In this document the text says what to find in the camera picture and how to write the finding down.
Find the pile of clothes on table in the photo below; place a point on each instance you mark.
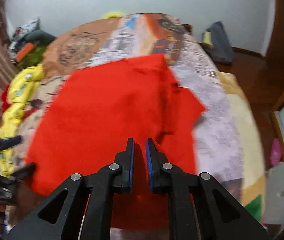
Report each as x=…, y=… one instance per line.
x=21, y=32

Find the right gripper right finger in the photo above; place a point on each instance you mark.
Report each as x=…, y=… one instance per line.
x=199, y=207

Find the dark blue clothing on chair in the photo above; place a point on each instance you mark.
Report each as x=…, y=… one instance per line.
x=216, y=44

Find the grey neck pillow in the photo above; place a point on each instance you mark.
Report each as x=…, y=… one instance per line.
x=39, y=36

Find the yellow foam headboard guard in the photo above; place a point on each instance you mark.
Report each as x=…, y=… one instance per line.
x=113, y=14

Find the yellow cartoon blanket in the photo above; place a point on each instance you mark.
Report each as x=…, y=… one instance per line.
x=21, y=89

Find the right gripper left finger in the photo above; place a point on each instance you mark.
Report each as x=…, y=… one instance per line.
x=81, y=207

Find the pink croc shoe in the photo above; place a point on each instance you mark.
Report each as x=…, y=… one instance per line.
x=276, y=153

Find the red plush toy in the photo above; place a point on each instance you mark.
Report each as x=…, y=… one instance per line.
x=3, y=100

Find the printed newspaper pattern blanket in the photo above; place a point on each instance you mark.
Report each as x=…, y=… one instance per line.
x=226, y=140

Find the red jacket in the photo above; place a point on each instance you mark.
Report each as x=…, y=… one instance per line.
x=90, y=120

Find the orange box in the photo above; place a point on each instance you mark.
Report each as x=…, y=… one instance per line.
x=24, y=51

